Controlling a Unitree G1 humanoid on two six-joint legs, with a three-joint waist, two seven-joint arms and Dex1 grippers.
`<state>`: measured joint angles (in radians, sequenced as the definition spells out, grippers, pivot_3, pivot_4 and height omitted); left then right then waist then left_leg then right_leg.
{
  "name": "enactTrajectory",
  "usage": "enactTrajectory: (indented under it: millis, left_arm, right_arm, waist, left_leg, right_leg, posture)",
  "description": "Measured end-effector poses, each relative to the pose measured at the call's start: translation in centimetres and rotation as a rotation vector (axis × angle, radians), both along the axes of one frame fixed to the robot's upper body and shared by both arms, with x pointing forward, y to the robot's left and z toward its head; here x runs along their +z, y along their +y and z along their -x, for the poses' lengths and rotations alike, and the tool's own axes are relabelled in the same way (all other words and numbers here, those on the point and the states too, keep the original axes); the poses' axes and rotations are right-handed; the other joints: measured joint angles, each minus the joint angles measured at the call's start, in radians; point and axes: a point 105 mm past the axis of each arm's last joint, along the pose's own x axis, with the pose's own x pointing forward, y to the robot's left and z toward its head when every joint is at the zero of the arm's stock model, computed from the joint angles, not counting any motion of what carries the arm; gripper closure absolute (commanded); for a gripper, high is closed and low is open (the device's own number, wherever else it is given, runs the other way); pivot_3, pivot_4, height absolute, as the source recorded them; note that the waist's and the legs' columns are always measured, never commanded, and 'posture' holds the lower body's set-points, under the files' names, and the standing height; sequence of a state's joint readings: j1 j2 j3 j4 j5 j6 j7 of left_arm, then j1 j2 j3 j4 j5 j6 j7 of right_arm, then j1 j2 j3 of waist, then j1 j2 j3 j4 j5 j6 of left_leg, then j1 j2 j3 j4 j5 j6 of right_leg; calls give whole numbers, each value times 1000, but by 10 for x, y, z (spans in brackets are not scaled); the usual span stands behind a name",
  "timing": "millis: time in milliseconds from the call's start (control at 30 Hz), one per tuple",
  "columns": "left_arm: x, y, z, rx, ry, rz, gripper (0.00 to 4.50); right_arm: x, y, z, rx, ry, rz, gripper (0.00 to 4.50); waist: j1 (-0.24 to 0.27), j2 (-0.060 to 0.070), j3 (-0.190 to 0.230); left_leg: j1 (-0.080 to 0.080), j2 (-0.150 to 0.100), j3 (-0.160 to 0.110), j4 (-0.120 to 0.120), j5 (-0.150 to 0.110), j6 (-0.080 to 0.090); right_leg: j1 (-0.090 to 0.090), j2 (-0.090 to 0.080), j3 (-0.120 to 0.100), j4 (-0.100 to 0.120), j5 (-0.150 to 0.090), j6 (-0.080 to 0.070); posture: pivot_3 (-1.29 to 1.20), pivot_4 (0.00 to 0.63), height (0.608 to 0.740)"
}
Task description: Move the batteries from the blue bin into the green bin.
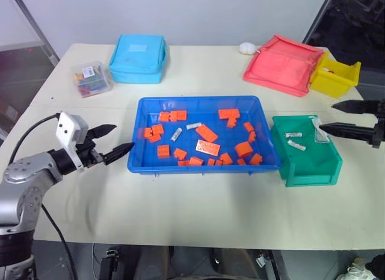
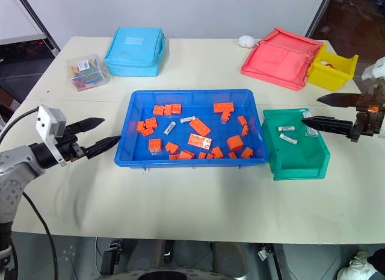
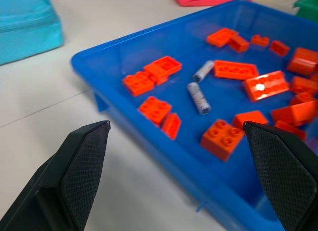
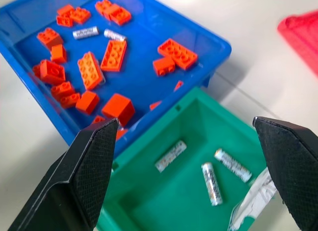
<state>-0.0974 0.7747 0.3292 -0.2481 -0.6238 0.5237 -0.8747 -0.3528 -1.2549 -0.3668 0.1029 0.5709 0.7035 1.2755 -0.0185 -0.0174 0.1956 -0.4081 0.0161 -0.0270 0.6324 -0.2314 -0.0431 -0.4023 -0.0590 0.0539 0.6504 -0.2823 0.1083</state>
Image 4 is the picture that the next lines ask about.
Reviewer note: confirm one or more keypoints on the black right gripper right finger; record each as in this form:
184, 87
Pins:
295, 166

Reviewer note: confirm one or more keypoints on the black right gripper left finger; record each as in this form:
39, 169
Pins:
82, 181

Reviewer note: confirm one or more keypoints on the green plastic bin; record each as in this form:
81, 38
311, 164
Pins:
179, 201

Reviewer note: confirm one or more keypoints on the red plastic bin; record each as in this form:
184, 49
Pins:
303, 34

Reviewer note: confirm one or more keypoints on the silver label sticker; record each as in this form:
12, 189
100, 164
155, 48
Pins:
256, 196

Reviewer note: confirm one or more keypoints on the white AA battery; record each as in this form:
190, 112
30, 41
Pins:
85, 33
171, 156
232, 165
212, 183
114, 35

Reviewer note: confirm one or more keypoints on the orange 2x4 plastic building brick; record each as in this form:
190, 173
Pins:
89, 70

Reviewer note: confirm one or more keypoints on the blue plastic bin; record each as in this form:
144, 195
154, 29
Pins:
146, 74

